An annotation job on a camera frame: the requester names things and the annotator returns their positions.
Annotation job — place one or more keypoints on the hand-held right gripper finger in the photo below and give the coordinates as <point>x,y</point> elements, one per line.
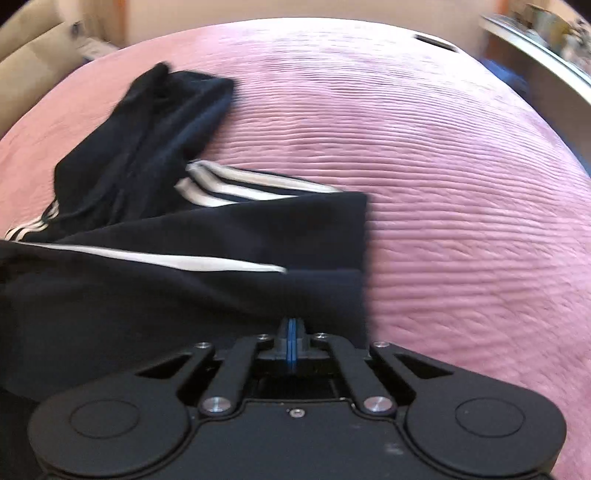
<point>289,344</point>
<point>296,344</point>

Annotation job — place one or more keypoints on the dark navy white-striped garment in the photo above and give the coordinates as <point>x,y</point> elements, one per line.
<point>184,295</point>

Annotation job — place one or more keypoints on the pink quilted blanket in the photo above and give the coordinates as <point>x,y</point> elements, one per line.
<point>438,184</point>

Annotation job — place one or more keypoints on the small black flat device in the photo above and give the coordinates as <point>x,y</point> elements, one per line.
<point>434,42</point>

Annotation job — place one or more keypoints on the white desk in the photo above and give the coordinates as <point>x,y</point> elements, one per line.
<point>531,48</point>

